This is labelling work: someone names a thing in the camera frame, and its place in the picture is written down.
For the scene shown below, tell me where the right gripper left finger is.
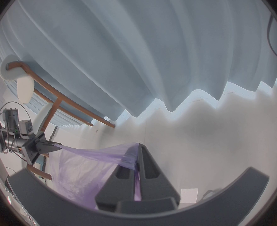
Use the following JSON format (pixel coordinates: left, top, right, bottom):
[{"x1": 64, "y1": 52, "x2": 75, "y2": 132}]
[{"x1": 95, "y1": 147, "x2": 140, "y2": 212}]

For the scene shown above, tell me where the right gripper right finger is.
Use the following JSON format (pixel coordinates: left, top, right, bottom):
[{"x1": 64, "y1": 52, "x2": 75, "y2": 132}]
[{"x1": 137, "y1": 143, "x2": 180, "y2": 208}]

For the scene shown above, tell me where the purple plastic bag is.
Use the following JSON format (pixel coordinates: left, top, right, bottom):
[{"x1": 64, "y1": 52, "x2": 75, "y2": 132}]
[{"x1": 48, "y1": 143, "x2": 142, "y2": 210}]

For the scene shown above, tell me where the white padded wooden chair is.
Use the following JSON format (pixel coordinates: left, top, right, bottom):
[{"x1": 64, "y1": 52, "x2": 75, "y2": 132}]
[{"x1": 0, "y1": 55, "x2": 116, "y2": 181}]

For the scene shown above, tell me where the pale blue curtain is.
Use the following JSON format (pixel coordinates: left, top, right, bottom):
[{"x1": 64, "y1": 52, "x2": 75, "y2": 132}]
[{"x1": 0, "y1": 0, "x2": 277, "y2": 128}]

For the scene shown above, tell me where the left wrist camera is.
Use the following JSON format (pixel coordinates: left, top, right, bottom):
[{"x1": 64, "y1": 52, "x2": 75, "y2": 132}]
[{"x1": 19, "y1": 120, "x2": 33, "y2": 134}]

